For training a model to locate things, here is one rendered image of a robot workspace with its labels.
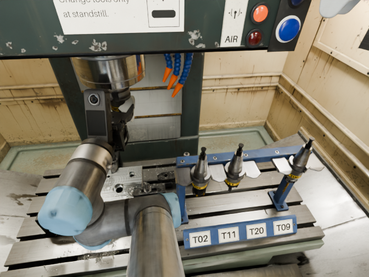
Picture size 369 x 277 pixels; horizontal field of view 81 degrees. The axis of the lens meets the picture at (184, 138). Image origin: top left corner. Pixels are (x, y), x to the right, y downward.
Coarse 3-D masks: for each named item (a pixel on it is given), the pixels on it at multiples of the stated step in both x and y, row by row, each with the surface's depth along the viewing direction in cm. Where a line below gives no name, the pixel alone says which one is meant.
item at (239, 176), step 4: (228, 164) 69; (244, 168) 68; (228, 172) 67; (244, 172) 67; (228, 176) 68; (232, 176) 66; (236, 176) 67; (240, 176) 66; (232, 180) 67; (240, 180) 68
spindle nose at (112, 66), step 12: (72, 60) 46; (84, 60) 43; (96, 60) 43; (108, 60) 43; (120, 60) 44; (132, 60) 46; (144, 60) 51; (84, 72) 45; (96, 72) 44; (108, 72) 44; (120, 72) 45; (132, 72) 47; (144, 72) 52; (84, 84) 48; (96, 84) 46; (108, 84) 46; (120, 84) 47; (132, 84) 49
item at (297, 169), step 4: (292, 156) 73; (288, 160) 72; (292, 160) 71; (292, 164) 70; (308, 164) 70; (296, 168) 69; (300, 168) 69; (304, 168) 70; (308, 168) 69; (296, 172) 70; (304, 172) 70
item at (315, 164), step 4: (312, 156) 74; (308, 160) 72; (312, 160) 73; (316, 160) 73; (312, 164) 71; (316, 164) 71; (320, 164) 71; (312, 168) 70; (316, 168) 70; (320, 168) 70
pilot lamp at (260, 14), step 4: (256, 8) 29; (260, 8) 29; (264, 8) 29; (256, 12) 29; (260, 12) 29; (264, 12) 29; (256, 16) 29; (260, 16) 29; (264, 16) 29; (256, 20) 30; (260, 20) 30
